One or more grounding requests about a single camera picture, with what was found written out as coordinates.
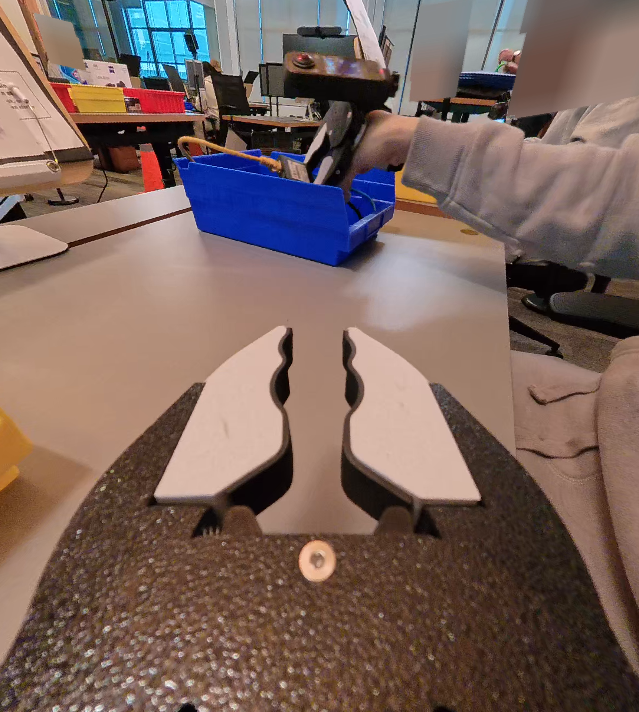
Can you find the grey desk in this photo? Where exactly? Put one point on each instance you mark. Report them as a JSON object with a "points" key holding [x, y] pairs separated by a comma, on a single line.
{"points": [[130, 334]]}

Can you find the small yellow storage bin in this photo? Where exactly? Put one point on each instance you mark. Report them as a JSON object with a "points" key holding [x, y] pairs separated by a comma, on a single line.
{"points": [[97, 97]]}

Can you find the black webcam bar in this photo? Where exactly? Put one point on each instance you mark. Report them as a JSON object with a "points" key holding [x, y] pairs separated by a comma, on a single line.
{"points": [[322, 30]]}

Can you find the person in grey hoodie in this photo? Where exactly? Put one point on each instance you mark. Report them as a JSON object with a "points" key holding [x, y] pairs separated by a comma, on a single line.
{"points": [[603, 473]]}

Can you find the black computer monitor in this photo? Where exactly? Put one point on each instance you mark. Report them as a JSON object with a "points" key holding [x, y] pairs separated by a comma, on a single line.
{"points": [[319, 43]]}

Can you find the blue plastic bin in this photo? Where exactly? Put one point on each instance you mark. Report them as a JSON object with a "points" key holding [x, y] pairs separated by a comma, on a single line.
{"points": [[275, 211]]}

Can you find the orange traffic cone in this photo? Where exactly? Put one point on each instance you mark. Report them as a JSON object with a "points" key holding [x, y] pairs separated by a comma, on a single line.
{"points": [[152, 169]]}

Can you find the black network splitter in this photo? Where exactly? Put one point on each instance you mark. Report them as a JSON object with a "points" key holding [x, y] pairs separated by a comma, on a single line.
{"points": [[295, 168]]}

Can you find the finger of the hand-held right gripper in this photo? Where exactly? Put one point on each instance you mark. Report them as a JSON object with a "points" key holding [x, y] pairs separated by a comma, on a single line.
{"points": [[317, 150], [333, 164]]}

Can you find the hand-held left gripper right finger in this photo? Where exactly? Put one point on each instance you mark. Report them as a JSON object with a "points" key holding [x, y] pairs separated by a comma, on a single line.
{"points": [[403, 439]]}

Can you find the white document stand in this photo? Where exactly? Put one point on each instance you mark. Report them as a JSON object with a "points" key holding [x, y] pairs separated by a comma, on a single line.
{"points": [[8, 247]]}

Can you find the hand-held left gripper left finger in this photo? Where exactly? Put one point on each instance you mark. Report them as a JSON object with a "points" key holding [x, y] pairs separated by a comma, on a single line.
{"points": [[230, 434]]}

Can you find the person's right forearm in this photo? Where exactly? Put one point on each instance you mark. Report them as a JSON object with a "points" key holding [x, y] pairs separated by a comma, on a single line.
{"points": [[536, 183]]}

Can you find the person's right hand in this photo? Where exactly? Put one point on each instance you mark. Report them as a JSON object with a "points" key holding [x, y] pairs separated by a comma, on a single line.
{"points": [[386, 139]]}

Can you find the red storage bin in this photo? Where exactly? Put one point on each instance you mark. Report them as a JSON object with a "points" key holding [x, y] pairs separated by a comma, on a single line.
{"points": [[63, 94], [155, 100]]}

